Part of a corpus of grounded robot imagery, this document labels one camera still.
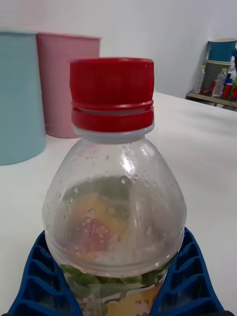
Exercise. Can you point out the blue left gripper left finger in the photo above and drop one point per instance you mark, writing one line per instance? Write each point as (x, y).
(42, 291)

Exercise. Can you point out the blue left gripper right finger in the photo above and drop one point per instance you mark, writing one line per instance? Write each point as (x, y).
(190, 288)

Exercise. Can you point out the clear bottle with red cap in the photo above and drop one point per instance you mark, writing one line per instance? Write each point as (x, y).
(113, 197)

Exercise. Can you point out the wooden shelf board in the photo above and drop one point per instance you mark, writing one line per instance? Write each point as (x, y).
(205, 96)

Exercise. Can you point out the pale blue plastic bin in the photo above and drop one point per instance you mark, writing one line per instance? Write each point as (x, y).
(19, 98)

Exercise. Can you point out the red drink can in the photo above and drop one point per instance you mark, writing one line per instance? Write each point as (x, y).
(227, 91)

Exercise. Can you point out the pink plastic bin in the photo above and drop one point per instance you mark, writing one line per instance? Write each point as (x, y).
(56, 86)

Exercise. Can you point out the clear plastic bottle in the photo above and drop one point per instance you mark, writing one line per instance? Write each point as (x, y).
(218, 84)
(198, 81)

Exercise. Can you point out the grey plastic bin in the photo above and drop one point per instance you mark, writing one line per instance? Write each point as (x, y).
(212, 74)

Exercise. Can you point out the teal plastic bin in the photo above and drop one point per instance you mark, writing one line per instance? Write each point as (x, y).
(221, 50)

